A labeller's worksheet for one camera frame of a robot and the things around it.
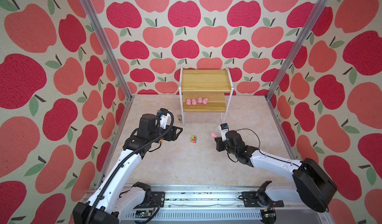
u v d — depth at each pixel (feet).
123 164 1.53
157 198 2.46
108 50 3.00
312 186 1.37
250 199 2.33
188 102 3.06
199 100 3.08
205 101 3.08
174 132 2.18
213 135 2.86
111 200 1.31
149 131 1.88
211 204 2.41
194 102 3.06
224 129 2.51
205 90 2.62
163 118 2.19
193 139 3.09
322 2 2.37
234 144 2.19
